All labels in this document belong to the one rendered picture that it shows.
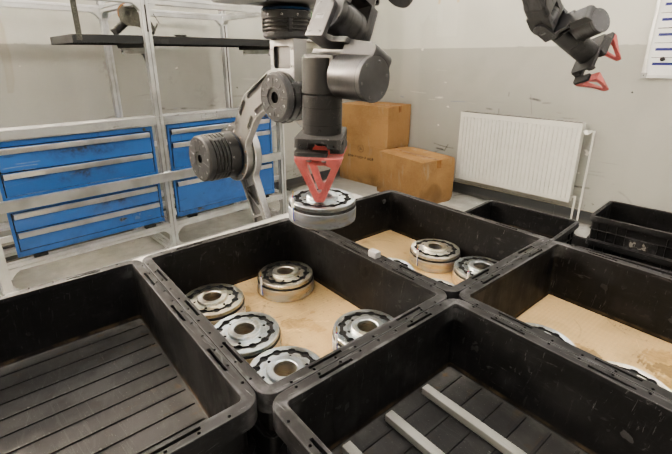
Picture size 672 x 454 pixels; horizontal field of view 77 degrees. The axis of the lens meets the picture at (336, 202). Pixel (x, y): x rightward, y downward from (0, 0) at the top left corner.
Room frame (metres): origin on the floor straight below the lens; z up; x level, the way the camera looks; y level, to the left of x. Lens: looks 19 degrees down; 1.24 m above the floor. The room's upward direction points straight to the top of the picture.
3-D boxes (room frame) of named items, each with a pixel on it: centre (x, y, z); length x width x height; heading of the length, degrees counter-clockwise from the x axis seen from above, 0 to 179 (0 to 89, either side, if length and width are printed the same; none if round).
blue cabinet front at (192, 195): (2.66, 0.70, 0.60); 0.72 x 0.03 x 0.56; 134
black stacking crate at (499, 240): (0.76, -0.15, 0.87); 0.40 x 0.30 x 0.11; 40
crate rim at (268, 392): (0.57, 0.08, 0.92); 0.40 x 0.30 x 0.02; 40
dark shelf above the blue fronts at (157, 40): (2.72, 0.97, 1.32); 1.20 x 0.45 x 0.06; 134
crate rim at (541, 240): (0.76, -0.15, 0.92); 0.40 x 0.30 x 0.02; 40
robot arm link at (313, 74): (0.61, 0.01, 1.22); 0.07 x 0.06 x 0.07; 43
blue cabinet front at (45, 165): (2.11, 1.28, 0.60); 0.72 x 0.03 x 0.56; 134
